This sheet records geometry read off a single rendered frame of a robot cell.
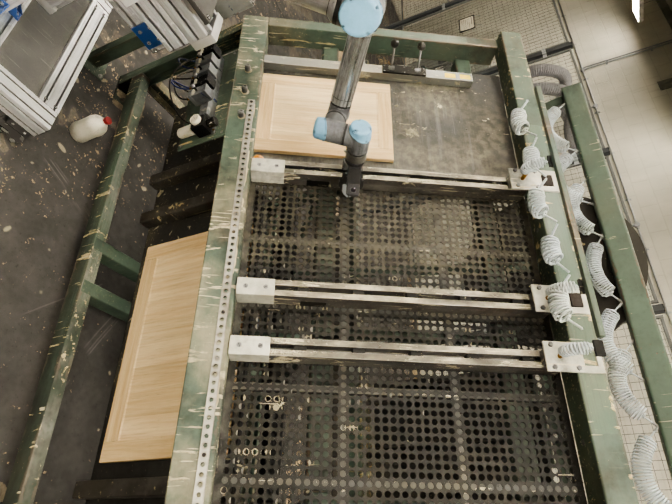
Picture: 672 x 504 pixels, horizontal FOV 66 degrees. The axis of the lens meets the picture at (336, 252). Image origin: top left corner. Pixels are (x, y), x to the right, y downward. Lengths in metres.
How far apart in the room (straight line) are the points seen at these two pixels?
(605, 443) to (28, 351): 2.03
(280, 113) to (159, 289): 0.89
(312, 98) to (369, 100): 0.25
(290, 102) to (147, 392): 1.30
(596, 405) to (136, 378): 1.61
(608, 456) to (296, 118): 1.64
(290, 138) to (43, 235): 1.09
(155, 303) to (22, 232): 0.58
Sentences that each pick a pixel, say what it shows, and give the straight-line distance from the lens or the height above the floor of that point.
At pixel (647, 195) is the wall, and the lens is 7.69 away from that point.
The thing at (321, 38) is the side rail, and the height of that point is 1.10.
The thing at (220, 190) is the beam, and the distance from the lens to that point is 1.95.
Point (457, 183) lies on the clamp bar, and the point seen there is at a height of 1.60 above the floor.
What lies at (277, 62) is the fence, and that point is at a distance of 2.44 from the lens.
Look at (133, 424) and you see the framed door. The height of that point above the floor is 0.38.
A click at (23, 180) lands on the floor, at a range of 2.46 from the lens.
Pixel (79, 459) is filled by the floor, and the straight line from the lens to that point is 2.45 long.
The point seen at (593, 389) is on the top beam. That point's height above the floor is 1.91.
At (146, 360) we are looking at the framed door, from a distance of 2.16.
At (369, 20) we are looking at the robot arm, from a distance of 1.57.
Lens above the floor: 1.88
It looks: 22 degrees down
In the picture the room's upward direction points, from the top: 77 degrees clockwise
